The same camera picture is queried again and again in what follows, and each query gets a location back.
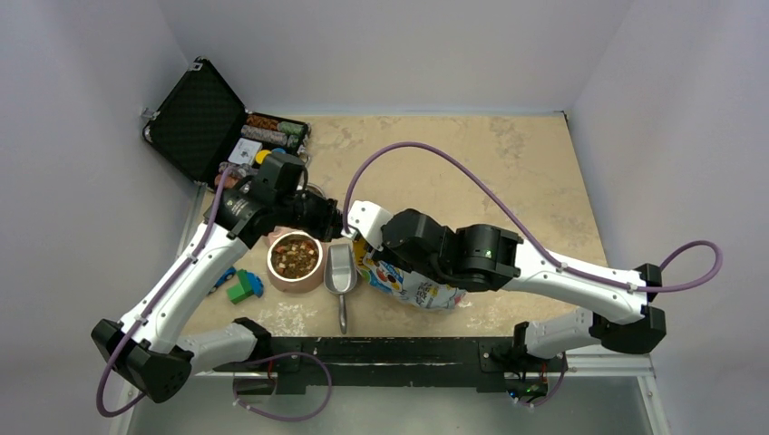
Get black poker chip case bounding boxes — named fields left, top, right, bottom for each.
left=141, top=57, right=311, bottom=187

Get green blue toy block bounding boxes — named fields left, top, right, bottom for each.
left=227, top=269, right=264, bottom=305

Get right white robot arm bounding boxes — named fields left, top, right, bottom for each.
left=363, top=208, right=667, bottom=371

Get orange blue toy car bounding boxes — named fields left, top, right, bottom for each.
left=209, top=266, right=237, bottom=294

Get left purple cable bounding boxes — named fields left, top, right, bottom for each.
left=95, top=168, right=333, bottom=422

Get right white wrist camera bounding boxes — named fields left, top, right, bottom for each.
left=342, top=200, right=394, bottom=251

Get pink double pet bowl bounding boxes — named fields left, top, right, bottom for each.
left=265, top=227, right=326, bottom=294

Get pet food bag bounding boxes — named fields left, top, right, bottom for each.
left=352, top=237, right=467, bottom=311

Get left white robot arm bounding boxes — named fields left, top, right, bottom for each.
left=91, top=153, right=343, bottom=403

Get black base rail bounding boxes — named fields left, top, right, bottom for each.
left=213, top=336, right=568, bottom=396

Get metal food scoop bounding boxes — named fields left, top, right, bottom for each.
left=324, top=244, right=358, bottom=334

